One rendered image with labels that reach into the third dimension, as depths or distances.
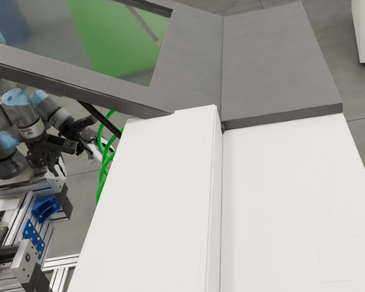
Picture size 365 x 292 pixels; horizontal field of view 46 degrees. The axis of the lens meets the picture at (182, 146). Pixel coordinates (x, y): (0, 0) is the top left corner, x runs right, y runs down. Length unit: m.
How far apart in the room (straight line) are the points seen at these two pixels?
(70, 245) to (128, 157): 2.29
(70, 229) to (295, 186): 2.58
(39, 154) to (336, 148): 0.93
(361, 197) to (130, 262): 0.42
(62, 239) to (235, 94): 2.33
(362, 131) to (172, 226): 2.87
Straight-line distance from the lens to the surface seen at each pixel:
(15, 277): 1.75
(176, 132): 0.93
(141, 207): 0.77
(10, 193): 2.14
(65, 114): 1.60
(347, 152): 0.93
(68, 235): 3.25
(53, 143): 1.44
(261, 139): 0.99
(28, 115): 1.40
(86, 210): 3.37
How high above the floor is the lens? 2.05
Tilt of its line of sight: 34 degrees down
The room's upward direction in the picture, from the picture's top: 17 degrees counter-clockwise
